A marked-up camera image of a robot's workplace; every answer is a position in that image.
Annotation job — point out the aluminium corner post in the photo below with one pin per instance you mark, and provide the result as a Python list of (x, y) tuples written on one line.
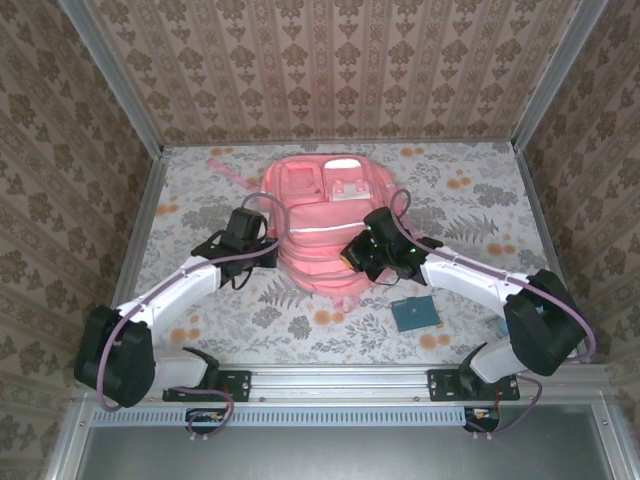
[(115, 75), (556, 75)]

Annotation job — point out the light blue pencil case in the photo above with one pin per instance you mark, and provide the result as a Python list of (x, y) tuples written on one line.
[(502, 328)]

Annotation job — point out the aluminium lower frame beam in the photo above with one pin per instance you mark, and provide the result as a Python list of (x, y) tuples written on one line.
[(617, 450), (67, 440)]

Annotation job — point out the floral tablecloth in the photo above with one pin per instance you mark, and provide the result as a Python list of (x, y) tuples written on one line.
[(350, 340)]

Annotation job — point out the aluminium side rail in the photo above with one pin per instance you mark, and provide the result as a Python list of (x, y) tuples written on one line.
[(149, 200), (534, 200)]

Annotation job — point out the teal wallet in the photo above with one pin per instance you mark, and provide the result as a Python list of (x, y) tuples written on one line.
[(415, 315)]

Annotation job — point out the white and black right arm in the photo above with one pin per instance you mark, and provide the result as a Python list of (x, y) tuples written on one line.
[(545, 330)]

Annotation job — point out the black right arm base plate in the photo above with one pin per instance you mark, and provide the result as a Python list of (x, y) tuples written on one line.
[(440, 385)]

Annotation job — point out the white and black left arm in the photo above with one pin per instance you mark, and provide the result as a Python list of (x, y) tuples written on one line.
[(120, 355)]

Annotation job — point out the grey metal sheet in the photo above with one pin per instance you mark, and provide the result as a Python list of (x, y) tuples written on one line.
[(350, 450)]

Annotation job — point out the aluminium mounting rail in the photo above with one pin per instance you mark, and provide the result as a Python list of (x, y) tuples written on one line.
[(340, 382)]

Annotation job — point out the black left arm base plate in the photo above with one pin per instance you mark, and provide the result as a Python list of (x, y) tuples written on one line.
[(240, 385)]

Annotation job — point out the pink backpack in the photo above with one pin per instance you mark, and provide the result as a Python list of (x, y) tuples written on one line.
[(320, 240)]

